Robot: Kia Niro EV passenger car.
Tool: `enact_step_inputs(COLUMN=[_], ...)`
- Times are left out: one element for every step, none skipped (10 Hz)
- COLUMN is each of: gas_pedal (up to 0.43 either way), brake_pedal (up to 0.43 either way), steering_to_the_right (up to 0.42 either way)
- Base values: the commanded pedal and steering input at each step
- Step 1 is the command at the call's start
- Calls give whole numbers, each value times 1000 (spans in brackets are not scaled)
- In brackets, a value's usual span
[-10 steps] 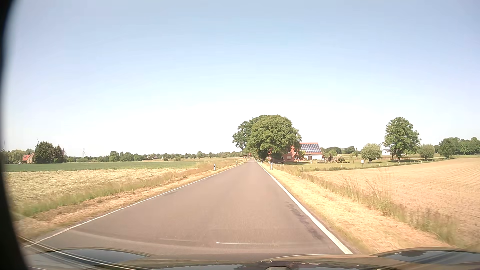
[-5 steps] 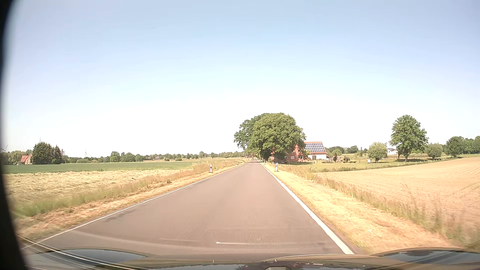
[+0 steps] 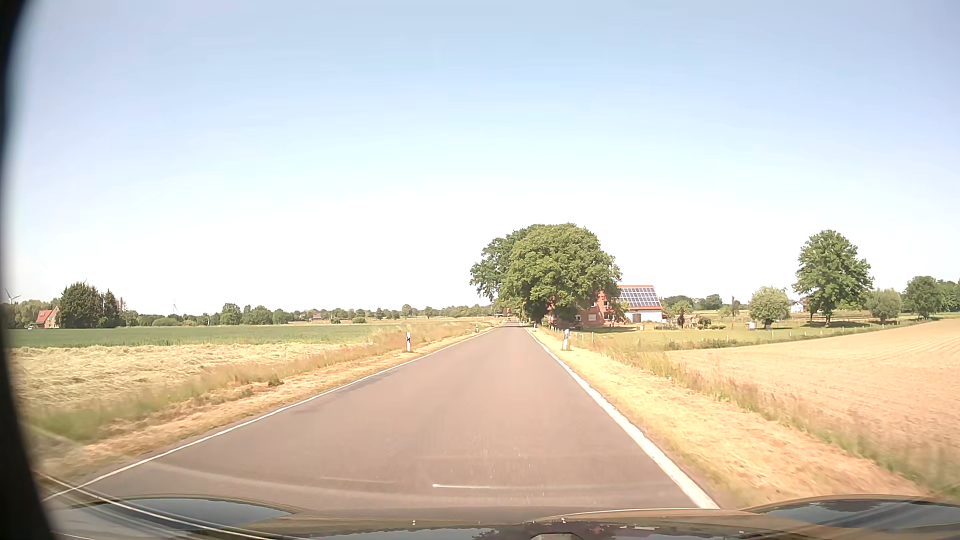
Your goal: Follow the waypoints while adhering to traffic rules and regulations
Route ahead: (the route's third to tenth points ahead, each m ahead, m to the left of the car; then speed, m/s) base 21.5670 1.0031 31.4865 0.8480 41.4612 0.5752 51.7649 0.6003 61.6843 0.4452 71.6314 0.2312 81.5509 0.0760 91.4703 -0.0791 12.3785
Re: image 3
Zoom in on distant row of trees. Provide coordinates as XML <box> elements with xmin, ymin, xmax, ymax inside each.
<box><xmin>120</xmin><ymin>302</ymin><xmax>500</xmax><ymax>327</ymax></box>

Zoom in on pale stubble field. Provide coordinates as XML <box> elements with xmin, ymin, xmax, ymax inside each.
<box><xmin>660</xmin><ymin>318</ymin><xmax>960</xmax><ymax>492</ymax></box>

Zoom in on mown hay field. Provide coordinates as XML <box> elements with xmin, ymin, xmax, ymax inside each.
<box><xmin>6</xmin><ymin>318</ymin><xmax>496</xmax><ymax>444</ymax></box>

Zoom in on dry grass verge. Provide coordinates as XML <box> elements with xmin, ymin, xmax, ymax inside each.
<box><xmin>526</xmin><ymin>327</ymin><xmax>931</xmax><ymax>508</ymax></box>
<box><xmin>33</xmin><ymin>322</ymin><xmax>500</xmax><ymax>481</ymax></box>

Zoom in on tall green tree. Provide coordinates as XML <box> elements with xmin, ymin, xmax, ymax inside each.
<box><xmin>792</xmin><ymin>229</ymin><xmax>875</xmax><ymax>325</ymax></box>

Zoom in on large green tree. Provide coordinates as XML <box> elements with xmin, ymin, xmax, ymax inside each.
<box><xmin>470</xmin><ymin>222</ymin><xmax>624</xmax><ymax>325</ymax></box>

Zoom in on green meadow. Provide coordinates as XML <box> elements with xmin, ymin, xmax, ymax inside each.
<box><xmin>585</xmin><ymin>311</ymin><xmax>960</xmax><ymax>352</ymax></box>

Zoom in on red brick house solar roof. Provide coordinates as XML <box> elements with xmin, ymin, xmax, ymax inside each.
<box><xmin>547</xmin><ymin>284</ymin><xmax>666</xmax><ymax>329</ymax></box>

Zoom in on road markings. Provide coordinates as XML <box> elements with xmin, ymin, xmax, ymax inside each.
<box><xmin>45</xmin><ymin>325</ymin><xmax>721</xmax><ymax>511</ymax></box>

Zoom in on car's own bonnet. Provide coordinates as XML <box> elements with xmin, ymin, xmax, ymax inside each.
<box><xmin>45</xmin><ymin>493</ymin><xmax>960</xmax><ymax>540</ymax></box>

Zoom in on dark tree clump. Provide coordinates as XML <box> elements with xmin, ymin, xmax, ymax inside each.
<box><xmin>57</xmin><ymin>282</ymin><xmax>126</xmax><ymax>330</ymax></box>

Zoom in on grey asphalt road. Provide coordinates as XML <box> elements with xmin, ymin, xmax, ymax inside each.
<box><xmin>46</xmin><ymin>324</ymin><xmax>721</xmax><ymax>519</ymax></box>

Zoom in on dark green tree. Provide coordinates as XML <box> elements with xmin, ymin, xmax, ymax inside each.
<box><xmin>903</xmin><ymin>275</ymin><xmax>946</xmax><ymax>320</ymax></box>

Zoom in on small round tree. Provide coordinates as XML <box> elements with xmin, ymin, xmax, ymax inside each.
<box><xmin>748</xmin><ymin>285</ymin><xmax>792</xmax><ymax>330</ymax></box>
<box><xmin>867</xmin><ymin>288</ymin><xmax>904</xmax><ymax>325</ymax></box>

